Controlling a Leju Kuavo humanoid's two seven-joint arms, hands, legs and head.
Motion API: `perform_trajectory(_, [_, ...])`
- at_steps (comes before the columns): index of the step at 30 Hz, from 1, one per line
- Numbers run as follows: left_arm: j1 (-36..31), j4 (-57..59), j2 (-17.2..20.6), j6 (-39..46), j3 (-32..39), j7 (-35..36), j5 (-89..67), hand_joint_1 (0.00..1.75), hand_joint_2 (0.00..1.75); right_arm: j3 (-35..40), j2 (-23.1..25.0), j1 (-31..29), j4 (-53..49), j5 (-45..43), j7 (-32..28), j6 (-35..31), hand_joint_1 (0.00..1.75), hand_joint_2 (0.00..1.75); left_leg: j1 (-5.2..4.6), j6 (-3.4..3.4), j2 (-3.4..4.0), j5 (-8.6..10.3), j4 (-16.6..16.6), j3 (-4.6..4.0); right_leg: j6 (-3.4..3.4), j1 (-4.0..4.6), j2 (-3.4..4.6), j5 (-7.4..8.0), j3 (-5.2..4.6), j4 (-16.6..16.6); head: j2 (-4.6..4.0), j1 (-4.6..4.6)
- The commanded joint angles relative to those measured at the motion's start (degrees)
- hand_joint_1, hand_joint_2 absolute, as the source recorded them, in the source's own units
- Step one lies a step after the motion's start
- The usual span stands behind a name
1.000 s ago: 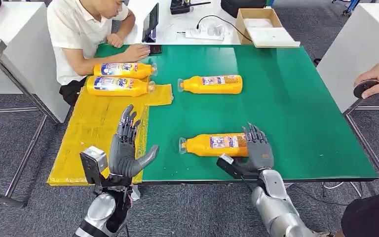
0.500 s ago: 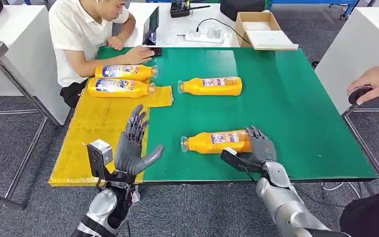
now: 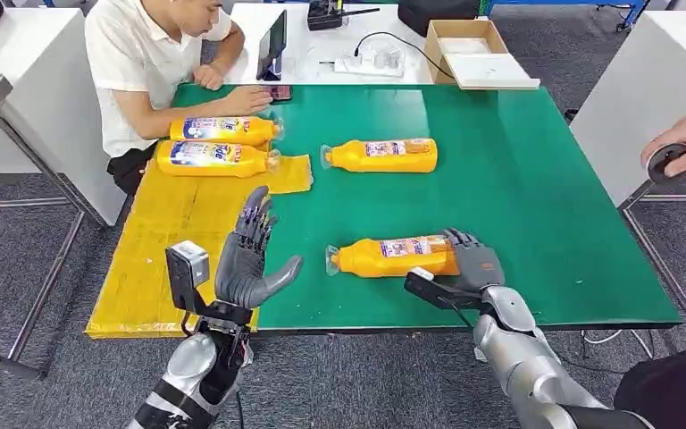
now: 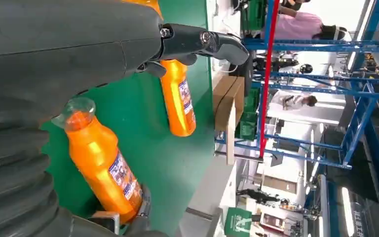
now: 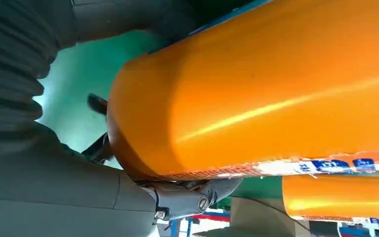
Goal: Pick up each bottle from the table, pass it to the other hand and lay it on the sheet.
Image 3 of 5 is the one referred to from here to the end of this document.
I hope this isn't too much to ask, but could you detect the person's right hand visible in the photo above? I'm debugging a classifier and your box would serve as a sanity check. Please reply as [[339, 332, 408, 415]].
[[222, 84, 274, 117]]

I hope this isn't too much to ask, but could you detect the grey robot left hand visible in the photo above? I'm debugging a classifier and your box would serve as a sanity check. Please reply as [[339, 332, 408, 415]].
[[214, 185, 304, 311]]

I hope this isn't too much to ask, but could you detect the person's left hand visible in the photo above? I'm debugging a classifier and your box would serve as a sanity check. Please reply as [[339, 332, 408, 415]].
[[193, 63, 224, 92]]

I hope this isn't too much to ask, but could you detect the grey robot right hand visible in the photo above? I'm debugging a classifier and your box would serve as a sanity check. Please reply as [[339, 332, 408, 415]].
[[440, 227, 506, 294]]

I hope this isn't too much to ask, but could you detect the orange drink bottle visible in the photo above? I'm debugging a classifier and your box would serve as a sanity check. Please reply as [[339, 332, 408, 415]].
[[169, 115, 286, 148], [325, 234, 463, 280], [320, 138, 439, 174], [155, 139, 282, 180]]

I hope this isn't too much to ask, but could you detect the black round roll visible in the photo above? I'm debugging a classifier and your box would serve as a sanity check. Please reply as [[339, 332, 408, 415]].
[[646, 143, 686, 185]]

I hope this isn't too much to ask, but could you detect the smartphone with dark screen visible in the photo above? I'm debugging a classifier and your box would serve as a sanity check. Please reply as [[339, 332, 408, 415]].
[[260, 84, 293, 103]]

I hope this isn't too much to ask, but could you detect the black standing tablet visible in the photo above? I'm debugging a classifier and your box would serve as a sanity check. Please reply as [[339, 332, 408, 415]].
[[255, 8, 289, 82]]

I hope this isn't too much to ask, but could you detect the white desk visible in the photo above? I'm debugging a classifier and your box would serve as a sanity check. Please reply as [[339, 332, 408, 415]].
[[224, 3, 436, 86]]

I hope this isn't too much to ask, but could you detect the yellow plastic sheet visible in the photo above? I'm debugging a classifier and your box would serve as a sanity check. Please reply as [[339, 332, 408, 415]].
[[84, 139, 314, 341]]

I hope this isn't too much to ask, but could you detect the green table mat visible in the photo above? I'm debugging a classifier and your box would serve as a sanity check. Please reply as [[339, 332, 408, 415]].
[[171, 83, 683, 332]]

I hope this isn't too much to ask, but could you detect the black device with antenna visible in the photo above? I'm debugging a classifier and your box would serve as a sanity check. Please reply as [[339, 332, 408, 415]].
[[307, 0, 381, 32]]

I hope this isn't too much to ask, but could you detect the white power strip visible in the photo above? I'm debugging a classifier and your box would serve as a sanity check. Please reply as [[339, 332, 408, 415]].
[[333, 46, 406, 78]]

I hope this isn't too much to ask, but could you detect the white flat board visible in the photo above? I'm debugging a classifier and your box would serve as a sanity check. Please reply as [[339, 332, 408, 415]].
[[446, 53, 541, 91]]

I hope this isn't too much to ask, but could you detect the black case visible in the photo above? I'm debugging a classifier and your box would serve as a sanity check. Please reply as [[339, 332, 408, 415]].
[[397, 0, 483, 38]]

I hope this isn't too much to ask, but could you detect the open cardboard box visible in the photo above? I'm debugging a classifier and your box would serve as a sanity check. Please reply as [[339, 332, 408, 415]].
[[424, 19, 510, 85]]

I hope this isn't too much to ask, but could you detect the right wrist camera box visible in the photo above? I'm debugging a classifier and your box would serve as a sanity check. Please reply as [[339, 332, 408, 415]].
[[403, 266, 486, 312]]

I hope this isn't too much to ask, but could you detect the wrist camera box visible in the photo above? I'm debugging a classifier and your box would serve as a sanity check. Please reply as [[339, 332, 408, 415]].
[[165, 240, 211, 314], [403, 266, 486, 312]]

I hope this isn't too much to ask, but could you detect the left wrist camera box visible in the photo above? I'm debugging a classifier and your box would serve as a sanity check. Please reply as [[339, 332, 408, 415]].
[[165, 240, 211, 314]]

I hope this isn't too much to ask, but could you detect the white floor cable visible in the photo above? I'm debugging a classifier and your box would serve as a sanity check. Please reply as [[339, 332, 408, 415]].
[[582, 329, 655, 359]]

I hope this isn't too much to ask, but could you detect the black power cable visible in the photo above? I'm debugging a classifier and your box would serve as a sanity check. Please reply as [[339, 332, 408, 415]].
[[353, 30, 456, 81]]

